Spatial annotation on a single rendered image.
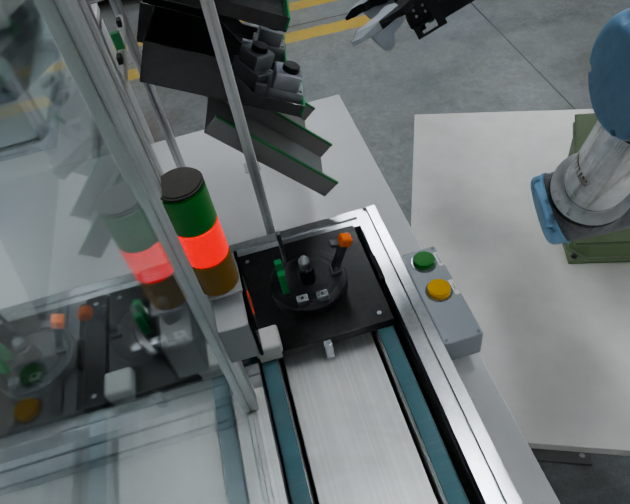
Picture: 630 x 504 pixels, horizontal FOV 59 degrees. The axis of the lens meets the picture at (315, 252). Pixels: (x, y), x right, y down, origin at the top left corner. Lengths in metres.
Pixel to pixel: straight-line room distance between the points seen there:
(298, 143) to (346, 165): 0.24
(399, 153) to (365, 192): 1.50
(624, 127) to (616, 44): 0.07
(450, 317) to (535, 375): 0.18
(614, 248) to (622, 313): 0.13
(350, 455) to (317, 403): 0.10
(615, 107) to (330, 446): 0.62
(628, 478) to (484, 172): 1.04
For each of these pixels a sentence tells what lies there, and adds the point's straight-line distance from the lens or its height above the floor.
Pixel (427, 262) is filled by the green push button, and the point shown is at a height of 0.97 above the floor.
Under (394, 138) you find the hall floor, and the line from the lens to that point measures 2.92.
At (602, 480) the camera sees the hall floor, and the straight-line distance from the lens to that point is 1.96.
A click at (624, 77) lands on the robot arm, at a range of 0.58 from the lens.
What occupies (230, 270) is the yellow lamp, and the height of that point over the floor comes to 1.29.
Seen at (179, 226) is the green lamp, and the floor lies 1.38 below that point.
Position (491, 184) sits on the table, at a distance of 1.36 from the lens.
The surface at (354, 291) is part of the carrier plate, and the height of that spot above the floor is 0.97.
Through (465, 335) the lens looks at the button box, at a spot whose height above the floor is 0.96.
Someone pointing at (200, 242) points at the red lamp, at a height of 1.35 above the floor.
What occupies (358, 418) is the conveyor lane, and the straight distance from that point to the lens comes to 0.94.
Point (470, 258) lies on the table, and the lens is 1.20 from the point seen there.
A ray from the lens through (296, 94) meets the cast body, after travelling 1.02.
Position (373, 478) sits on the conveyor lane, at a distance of 0.90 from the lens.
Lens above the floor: 1.76
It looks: 47 degrees down
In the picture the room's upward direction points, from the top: 11 degrees counter-clockwise
